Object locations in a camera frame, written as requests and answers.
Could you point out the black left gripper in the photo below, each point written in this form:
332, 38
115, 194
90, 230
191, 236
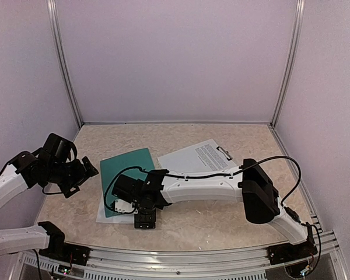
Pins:
81, 175

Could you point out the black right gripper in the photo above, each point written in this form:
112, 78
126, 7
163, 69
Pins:
145, 221

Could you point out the printed paper sheet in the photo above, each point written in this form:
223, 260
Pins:
198, 158

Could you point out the silver clipboard clip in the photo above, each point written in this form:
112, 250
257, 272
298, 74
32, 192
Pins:
225, 153

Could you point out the paper sheets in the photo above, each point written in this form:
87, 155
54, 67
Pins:
108, 169

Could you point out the light green clipboard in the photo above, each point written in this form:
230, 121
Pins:
225, 159

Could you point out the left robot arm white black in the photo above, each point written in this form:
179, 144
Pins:
56, 163

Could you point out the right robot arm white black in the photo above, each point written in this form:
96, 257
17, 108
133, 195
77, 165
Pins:
248, 184

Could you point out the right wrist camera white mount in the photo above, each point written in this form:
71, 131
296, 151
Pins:
122, 207

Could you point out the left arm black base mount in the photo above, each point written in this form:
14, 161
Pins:
58, 249

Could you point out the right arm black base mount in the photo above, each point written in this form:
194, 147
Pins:
287, 252

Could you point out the front aluminium rail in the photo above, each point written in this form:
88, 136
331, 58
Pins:
258, 262

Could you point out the left aluminium frame post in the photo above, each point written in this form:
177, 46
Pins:
62, 61

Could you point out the aluminium frame post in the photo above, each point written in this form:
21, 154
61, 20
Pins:
62, 61
290, 62

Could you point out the right aluminium frame post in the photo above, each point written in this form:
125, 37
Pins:
290, 62

